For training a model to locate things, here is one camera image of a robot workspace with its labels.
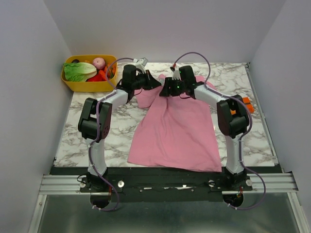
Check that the green toy lettuce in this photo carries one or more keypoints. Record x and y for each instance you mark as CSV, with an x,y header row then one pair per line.
x,y
79,72

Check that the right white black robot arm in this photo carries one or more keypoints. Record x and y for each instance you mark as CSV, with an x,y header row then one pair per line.
x,y
232,117

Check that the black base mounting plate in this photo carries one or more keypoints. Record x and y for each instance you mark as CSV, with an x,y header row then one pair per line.
x,y
151,184

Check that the orange black packet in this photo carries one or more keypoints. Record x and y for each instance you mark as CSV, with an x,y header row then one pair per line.
x,y
247,104

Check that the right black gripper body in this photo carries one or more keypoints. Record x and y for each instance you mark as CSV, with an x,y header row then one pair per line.
x,y
168,87

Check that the pink t-shirt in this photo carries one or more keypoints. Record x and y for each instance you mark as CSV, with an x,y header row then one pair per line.
x,y
176,132

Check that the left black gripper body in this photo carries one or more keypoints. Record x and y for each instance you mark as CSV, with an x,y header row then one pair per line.
x,y
141,81

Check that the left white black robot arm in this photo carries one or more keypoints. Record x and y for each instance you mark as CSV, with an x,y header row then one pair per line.
x,y
95,120

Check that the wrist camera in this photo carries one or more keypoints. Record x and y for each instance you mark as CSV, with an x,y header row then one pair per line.
x,y
176,73
140,64

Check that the yellow plastic bin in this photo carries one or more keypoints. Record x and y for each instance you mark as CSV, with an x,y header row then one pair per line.
x,y
86,86

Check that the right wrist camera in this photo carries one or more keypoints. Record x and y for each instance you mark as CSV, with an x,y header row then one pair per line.
x,y
176,73

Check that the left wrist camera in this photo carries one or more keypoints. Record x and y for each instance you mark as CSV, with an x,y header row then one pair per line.
x,y
140,64

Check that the red toy pepper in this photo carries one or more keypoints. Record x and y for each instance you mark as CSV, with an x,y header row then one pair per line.
x,y
99,77

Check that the pink toy onion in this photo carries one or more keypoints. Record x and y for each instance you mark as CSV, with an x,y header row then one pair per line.
x,y
99,63

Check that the aluminium frame rail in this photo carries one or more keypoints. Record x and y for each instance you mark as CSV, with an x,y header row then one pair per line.
x,y
58,184

